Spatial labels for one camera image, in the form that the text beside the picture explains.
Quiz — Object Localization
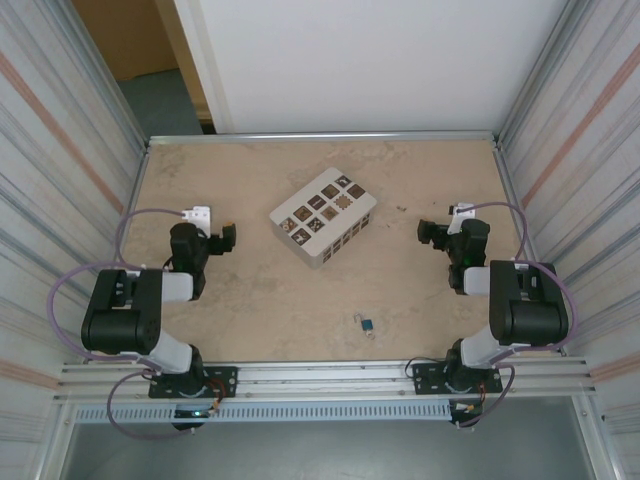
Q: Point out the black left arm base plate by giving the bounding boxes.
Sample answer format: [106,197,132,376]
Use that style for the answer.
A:
[148,366,239,400]

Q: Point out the grey slotted cable duct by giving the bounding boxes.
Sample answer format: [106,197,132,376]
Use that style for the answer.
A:
[73,402,454,424]

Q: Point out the aluminium frame post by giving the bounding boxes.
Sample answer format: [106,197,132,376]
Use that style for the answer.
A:
[497,0,581,144]
[69,0,151,151]

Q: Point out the aluminium table side rail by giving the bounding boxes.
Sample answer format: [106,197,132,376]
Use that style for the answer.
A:
[92,142,152,354]
[492,139,567,356]

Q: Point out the white box with wooden tiles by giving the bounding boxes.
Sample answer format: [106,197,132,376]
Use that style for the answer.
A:
[268,167,379,271]

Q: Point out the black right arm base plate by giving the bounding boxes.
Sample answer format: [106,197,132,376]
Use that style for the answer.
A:
[410,363,504,396]

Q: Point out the white door frame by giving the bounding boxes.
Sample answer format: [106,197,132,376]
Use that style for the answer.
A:
[172,0,235,135]

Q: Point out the long aluminium table edge rail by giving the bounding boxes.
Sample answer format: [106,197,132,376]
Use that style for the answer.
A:
[147,131,497,147]

